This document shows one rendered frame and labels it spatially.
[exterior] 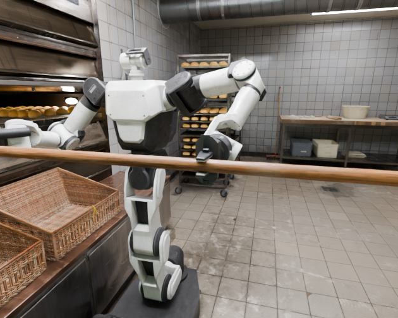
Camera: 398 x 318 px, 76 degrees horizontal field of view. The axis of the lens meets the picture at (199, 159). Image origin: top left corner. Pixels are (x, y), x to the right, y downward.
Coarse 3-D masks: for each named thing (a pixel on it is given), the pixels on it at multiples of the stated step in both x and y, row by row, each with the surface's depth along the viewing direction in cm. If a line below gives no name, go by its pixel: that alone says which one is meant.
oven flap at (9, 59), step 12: (0, 48) 139; (12, 48) 146; (24, 48) 153; (36, 48) 162; (0, 60) 137; (12, 60) 144; (24, 60) 151; (36, 60) 159; (48, 60) 168; (60, 60) 178; (72, 60) 190; (84, 60) 203; (0, 72) 133; (12, 72) 139; (24, 72) 146; (36, 72) 154; (48, 72) 165; (60, 72) 175; (72, 72) 186; (84, 72) 199; (96, 72) 213
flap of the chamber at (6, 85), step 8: (0, 80) 124; (8, 80) 127; (0, 88) 134; (8, 88) 138; (16, 88) 142; (24, 88) 146; (40, 88) 156; (48, 88) 161; (56, 88) 166; (64, 88) 172; (72, 88) 179; (80, 88) 186
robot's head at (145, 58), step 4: (136, 48) 104; (140, 48) 103; (144, 48) 103; (128, 52) 103; (132, 52) 102; (136, 52) 102; (140, 52) 101; (144, 52) 101; (148, 52) 104; (144, 56) 102; (148, 56) 104; (144, 60) 103; (148, 60) 106; (144, 64) 104; (148, 64) 105
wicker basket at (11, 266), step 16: (0, 224) 114; (16, 240) 114; (32, 240) 112; (0, 256) 120; (16, 256) 100; (32, 256) 108; (0, 272) 94; (16, 272) 100; (32, 272) 108; (0, 288) 94; (16, 288) 101; (0, 304) 95
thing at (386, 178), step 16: (64, 160) 66; (80, 160) 64; (96, 160) 63; (112, 160) 62; (128, 160) 61; (144, 160) 60; (160, 160) 59; (176, 160) 58; (192, 160) 58; (208, 160) 57; (224, 160) 57; (272, 176) 54; (288, 176) 53; (304, 176) 52; (320, 176) 51; (336, 176) 51; (352, 176) 50; (368, 176) 49; (384, 176) 49
